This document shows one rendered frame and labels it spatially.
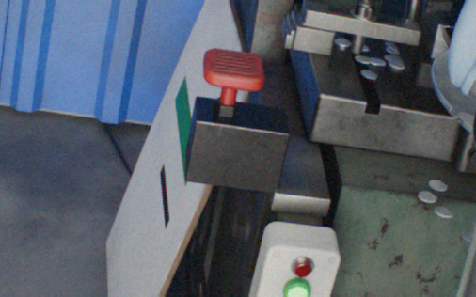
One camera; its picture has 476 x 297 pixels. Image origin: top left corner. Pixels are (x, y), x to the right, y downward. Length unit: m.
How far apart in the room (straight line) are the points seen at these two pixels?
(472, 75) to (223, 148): 0.60
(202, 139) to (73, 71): 1.50
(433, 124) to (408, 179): 0.08
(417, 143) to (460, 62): 0.71
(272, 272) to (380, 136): 0.25
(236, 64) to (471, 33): 0.59
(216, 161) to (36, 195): 1.23
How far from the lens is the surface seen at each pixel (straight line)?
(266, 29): 1.64
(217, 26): 1.89
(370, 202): 1.27
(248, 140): 1.19
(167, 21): 2.62
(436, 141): 1.35
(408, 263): 1.32
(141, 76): 2.67
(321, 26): 1.41
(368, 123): 1.32
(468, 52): 0.63
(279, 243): 1.16
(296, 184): 1.24
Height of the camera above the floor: 1.22
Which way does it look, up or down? 27 degrees down
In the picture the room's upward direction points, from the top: 11 degrees clockwise
